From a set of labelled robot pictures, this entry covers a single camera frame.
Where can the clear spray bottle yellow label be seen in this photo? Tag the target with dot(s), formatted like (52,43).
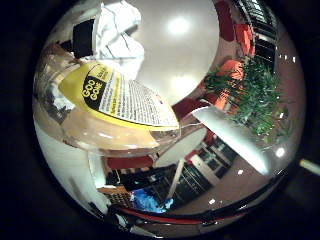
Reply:
(126,100)

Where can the white crumpled cloth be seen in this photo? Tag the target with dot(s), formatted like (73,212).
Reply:
(116,43)

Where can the black grid floor mat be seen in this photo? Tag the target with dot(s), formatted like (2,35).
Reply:
(115,197)

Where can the blue crumpled bag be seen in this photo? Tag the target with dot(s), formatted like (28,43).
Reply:
(148,201)

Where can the white round side table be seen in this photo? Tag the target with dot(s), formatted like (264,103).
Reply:
(181,146)

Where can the red chair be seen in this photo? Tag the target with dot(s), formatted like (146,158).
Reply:
(245,36)
(221,100)
(225,20)
(233,68)

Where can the white flat panel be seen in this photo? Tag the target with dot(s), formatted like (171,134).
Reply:
(233,133)

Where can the green leafy plant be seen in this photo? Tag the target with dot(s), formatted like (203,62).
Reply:
(260,96)

